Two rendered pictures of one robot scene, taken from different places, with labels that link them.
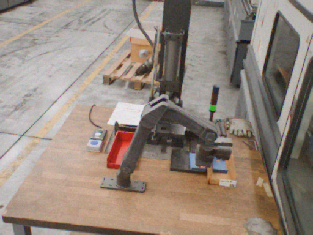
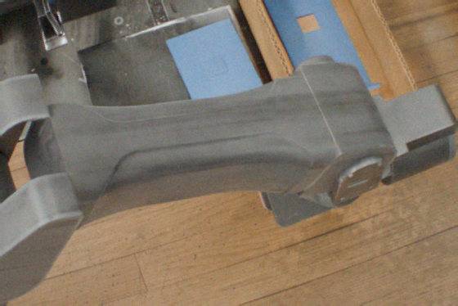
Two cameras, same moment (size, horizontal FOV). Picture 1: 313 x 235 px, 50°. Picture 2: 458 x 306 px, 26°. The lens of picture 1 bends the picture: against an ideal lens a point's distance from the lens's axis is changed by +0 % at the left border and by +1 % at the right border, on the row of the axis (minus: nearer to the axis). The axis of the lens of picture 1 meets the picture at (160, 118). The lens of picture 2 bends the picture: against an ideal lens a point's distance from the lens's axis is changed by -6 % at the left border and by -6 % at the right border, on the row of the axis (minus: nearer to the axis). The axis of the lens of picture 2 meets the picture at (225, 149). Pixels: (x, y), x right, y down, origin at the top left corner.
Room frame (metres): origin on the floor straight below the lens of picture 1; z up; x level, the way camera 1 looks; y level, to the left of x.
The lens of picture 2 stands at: (0.94, -0.03, 1.83)
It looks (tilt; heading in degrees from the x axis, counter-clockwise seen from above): 67 degrees down; 338
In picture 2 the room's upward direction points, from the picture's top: 1 degrees clockwise
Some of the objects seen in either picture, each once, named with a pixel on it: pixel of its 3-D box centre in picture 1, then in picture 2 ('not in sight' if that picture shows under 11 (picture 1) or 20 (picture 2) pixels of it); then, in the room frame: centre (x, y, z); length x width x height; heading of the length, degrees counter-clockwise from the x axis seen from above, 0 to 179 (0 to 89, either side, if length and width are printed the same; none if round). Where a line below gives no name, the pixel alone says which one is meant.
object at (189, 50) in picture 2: (197, 160); (226, 84); (1.36, -0.20, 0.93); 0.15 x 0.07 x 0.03; 1
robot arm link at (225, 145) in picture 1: (217, 141); (379, 128); (1.18, -0.24, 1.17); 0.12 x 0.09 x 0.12; 89
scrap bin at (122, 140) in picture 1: (123, 149); not in sight; (1.41, 0.17, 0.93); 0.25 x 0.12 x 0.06; 177
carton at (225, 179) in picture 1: (220, 164); (334, 56); (1.35, -0.31, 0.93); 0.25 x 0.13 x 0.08; 177
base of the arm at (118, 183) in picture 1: (123, 178); not in sight; (1.18, 0.14, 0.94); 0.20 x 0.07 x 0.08; 87
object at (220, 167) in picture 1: (219, 162); (320, 39); (1.38, -0.31, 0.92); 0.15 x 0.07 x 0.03; 178
